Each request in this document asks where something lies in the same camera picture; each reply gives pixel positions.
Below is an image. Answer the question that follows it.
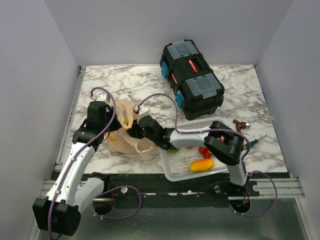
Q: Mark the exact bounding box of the yellow fake pear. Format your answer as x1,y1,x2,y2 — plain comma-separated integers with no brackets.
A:
124,118,129,126

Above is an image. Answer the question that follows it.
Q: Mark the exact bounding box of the green fake lime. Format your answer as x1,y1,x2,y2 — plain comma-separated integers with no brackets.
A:
167,148,180,153

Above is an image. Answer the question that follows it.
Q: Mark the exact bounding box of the translucent orange plastic bag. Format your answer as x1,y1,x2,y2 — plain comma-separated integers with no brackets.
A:
106,99,156,154

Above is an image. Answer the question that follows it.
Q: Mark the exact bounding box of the black plastic toolbox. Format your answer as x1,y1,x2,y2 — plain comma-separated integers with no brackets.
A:
159,39,225,121

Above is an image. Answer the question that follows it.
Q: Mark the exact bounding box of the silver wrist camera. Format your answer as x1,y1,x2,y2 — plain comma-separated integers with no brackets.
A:
134,104,150,118
90,93,111,104

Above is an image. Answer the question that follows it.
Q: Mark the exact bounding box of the orange yellow fake mango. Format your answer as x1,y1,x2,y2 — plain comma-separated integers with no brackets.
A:
189,158,215,173

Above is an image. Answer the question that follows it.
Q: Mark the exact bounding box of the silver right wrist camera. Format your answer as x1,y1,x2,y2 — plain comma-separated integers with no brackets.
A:
134,104,150,118

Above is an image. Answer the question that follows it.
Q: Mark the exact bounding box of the red fake lychee bunch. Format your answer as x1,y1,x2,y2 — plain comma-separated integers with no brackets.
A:
187,137,223,159

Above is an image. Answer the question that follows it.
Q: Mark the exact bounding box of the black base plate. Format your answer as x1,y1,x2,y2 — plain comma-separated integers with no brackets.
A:
80,172,270,209

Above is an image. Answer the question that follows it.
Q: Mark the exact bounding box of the brown metal fitting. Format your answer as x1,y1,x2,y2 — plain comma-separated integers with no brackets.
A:
233,119,251,133

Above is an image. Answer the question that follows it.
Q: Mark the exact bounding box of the green handled screwdriver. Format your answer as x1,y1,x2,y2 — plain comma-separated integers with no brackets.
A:
244,135,267,150

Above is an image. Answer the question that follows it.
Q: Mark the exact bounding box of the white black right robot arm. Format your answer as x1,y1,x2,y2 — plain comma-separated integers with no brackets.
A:
127,115,248,196

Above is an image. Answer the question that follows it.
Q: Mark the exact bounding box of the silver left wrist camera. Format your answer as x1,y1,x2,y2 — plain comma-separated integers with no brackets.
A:
90,93,111,104

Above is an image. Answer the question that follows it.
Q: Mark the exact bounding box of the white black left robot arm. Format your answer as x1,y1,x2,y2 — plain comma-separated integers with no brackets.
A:
32,100,121,236

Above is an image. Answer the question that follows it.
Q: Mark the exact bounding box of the aluminium frame rail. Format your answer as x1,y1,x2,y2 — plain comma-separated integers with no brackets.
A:
29,66,308,240

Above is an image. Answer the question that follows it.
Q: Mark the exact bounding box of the white plastic basket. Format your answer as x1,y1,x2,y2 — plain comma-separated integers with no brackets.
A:
160,117,228,182

